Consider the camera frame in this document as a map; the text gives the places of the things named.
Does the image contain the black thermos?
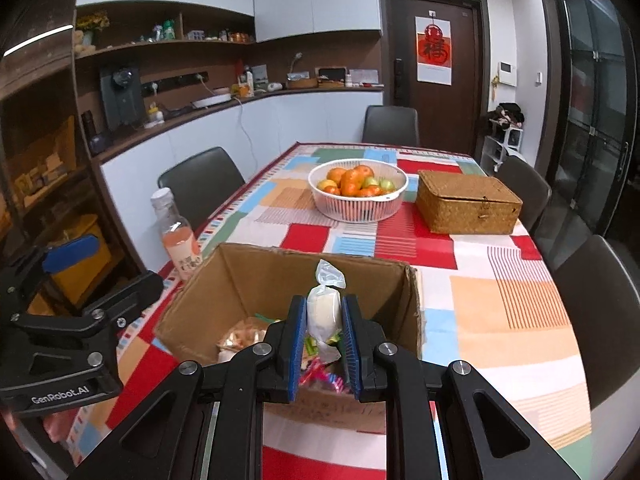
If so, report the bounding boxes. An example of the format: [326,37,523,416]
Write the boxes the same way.
[81,110,113,156]

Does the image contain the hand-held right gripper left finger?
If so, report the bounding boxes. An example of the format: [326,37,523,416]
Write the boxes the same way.
[67,295,308,480]

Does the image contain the pile of orange fruit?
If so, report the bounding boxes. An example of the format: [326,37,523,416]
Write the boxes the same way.
[317,164,398,198]

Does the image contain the dark bag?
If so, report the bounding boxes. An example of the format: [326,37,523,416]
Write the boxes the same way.
[482,102,526,128]

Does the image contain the yellow storage box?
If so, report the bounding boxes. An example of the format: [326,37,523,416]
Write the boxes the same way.
[50,214,113,306]

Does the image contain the woven wicker box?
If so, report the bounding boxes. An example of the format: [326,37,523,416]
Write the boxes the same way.
[416,170,524,235]

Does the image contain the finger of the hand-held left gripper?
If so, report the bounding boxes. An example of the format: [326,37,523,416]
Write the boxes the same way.
[10,270,165,343]
[0,234,100,320]

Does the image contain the white candy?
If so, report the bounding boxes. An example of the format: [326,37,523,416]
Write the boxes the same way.
[306,259,347,363]

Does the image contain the red white wall calendar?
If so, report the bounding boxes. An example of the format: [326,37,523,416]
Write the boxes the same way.
[415,16,455,85]

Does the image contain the yellow flower bouquet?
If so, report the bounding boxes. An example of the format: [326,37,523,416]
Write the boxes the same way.
[75,10,111,56]

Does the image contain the white wall cabinets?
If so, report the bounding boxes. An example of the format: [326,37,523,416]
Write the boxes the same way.
[75,0,383,43]

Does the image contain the dark brown door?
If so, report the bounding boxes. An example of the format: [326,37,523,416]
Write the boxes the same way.
[380,0,488,156]

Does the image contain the white plastic fruit basket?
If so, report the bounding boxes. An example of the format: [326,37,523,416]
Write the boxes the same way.
[307,159,408,223]

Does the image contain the round white appliance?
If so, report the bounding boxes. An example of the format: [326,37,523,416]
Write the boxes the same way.
[192,91,233,110]

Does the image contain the black coffee machine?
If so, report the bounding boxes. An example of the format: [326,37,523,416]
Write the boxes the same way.
[99,62,146,131]

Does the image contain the clear plastic drink bottle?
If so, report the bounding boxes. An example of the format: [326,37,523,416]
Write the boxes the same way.
[151,187,203,281]

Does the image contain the glass sliding door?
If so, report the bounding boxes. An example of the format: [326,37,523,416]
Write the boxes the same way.
[555,0,640,261]

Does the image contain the pink snack packet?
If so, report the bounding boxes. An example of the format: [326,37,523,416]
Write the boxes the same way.
[300,355,351,396]

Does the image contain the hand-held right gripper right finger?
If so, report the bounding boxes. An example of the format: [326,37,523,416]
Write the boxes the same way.
[341,293,583,480]

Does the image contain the grey dining chair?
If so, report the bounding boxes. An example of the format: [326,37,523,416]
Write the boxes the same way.
[157,147,246,231]
[362,105,420,147]
[552,234,640,411]
[497,156,552,233]

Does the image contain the brown cardboard box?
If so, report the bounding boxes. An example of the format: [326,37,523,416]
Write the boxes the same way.
[154,242,425,436]

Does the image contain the white storage rack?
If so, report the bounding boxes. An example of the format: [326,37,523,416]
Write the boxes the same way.
[482,125,523,171]

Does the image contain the orange snack packet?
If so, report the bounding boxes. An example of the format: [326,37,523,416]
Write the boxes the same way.
[216,316,271,356]

